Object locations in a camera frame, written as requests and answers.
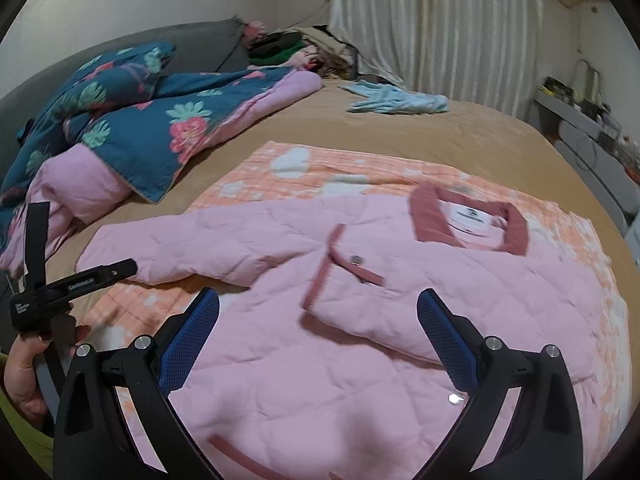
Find person's left hand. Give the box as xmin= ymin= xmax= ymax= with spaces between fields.
xmin=3 ymin=324 xmax=92 ymax=424

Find white striped curtain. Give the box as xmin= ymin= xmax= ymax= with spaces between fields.
xmin=329 ymin=0 xmax=544 ymax=118

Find grey curved dressing table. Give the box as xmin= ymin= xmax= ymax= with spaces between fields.
xmin=528 ymin=89 xmax=639 ymax=236

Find yellow-green sleeve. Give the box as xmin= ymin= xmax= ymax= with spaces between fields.
xmin=1 ymin=354 xmax=54 ymax=479

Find pile of mixed clothes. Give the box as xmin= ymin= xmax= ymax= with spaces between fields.
xmin=242 ymin=22 xmax=359 ymax=80

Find light blue garment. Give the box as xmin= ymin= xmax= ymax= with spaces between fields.
xmin=342 ymin=80 xmax=449 ymax=115

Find clutter on dressing table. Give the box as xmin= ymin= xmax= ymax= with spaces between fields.
xmin=537 ymin=58 xmax=639 ymax=184

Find pink quilted jacket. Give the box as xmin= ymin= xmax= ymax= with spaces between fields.
xmin=78 ymin=184 xmax=603 ymax=479

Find tan bed sheet mattress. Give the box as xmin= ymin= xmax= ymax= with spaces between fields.
xmin=47 ymin=80 xmax=637 ymax=304

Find blue floral pink duvet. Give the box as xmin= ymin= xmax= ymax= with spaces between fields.
xmin=1 ymin=42 xmax=322 ymax=276

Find grey headboard cushion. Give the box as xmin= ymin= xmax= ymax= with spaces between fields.
xmin=0 ymin=18 xmax=248 ymax=174

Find orange white plaid blanket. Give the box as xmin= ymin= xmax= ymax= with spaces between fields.
xmin=84 ymin=141 xmax=631 ymax=472

